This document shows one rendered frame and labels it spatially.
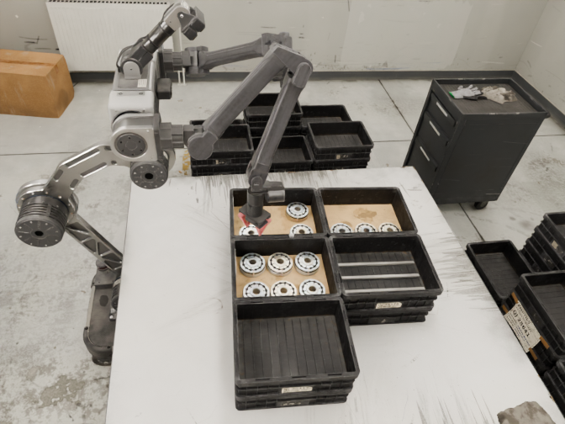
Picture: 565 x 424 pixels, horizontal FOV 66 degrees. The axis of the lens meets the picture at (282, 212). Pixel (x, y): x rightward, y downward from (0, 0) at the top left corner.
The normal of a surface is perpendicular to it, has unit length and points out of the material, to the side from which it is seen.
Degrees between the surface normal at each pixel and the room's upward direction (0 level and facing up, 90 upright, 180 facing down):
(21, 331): 0
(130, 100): 0
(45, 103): 90
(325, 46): 90
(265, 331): 0
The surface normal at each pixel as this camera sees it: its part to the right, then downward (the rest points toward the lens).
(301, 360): 0.08, -0.71
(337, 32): 0.17, 0.70
